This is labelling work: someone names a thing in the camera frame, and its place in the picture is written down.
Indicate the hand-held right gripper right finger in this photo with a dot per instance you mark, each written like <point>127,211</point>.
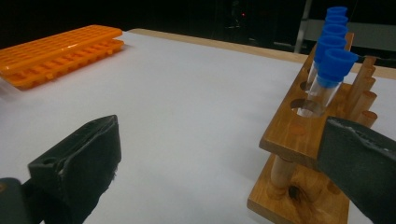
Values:
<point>361,161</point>

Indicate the wooden test tube rack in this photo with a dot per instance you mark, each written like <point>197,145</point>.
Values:
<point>289,140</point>

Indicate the blue capped test tube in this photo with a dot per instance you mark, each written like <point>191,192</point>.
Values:
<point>334,30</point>
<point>337,65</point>
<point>336,11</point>
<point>327,46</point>
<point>336,20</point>

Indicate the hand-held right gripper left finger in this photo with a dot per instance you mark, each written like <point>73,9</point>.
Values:
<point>81,161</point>

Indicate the orange plastic tube rack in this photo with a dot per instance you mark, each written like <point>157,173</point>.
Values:
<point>62,46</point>

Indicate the dark equipment rack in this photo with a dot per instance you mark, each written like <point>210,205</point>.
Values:
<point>236,18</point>

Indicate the white board sheet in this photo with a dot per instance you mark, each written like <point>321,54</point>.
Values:
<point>186,109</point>

